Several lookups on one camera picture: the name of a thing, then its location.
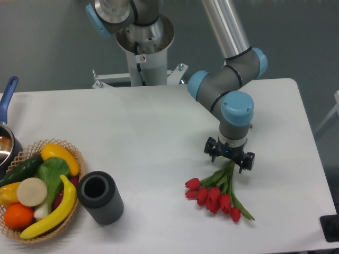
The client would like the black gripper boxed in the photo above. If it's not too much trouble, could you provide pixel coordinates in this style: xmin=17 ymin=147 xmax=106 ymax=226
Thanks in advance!
xmin=204 ymin=137 xmax=255 ymax=174

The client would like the red tulip bouquet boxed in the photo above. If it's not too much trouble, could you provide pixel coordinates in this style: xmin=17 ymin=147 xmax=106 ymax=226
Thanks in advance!
xmin=185 ymin=161 xmax=255 ymax=223

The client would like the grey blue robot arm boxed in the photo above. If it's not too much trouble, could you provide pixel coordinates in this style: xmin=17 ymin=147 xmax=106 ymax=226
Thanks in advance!
xmin=85 ymin=1 xmax=267 ymax=170

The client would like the white furniture at right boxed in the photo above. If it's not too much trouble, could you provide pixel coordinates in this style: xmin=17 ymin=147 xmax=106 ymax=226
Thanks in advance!
xmin=314 ymin=91 xmax=338 ymax=140

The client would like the black device at edge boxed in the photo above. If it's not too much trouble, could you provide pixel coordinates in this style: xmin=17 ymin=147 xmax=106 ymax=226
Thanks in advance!
xmin=319 ymin=214 xmax=338 ymax=242

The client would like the dark grey ribbed vase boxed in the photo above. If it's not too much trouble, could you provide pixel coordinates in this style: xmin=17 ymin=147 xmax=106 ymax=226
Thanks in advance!
xmin=77 ymin=171 xmax=124 ymax=225

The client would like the red purple vegetable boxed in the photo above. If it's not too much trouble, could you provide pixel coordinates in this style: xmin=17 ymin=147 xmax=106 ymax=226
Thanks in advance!
xmin=53 ymin=176 xmax=79 ymax=210

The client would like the yellow banana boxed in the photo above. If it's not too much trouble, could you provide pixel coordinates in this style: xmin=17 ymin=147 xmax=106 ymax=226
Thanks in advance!
xmin=20 ymin=175 xmax=77 ymax=240

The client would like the green bok choy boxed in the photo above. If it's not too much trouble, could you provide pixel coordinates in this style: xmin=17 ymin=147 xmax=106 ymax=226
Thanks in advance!
xmin=34 ymin=157 xmax=70 ymax=220

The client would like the yellow squash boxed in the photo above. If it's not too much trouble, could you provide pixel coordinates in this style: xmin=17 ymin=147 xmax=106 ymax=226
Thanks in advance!
xmin=41 ymin=143 xmax=80 ymax=176

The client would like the woven wicker basket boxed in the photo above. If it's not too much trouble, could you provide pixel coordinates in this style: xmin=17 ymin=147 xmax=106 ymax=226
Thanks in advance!
xmin=1 ymin=138 xmax=85 ymax=244

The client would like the beige round slice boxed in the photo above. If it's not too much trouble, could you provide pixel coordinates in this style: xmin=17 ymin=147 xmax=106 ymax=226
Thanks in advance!
xmin=16 ymin=177 xmax=47 ymax=207

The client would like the dark green cucumber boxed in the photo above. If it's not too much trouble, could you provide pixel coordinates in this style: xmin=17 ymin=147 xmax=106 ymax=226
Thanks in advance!
xmin=1 ymin=153 xmax=43 ymax=187

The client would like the orange fruit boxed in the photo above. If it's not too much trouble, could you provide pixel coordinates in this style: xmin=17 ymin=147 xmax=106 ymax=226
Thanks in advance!
xmin=4 ymin=203 xmax=34 ymax=229

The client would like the yellow bell pepper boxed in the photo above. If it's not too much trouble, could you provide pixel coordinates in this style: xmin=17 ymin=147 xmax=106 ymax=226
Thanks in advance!
xmin=0 ymin=182 xmax=21 ymax=207

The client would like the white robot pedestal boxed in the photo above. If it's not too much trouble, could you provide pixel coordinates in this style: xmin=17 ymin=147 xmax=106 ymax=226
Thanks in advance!
xmin=92 ymin=14 xmax=189 ymax=88

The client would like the blue handled saucepan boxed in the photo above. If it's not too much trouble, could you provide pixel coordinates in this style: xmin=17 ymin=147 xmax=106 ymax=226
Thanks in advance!
xmin=1 ymin=76 xmax=23 ymax=178

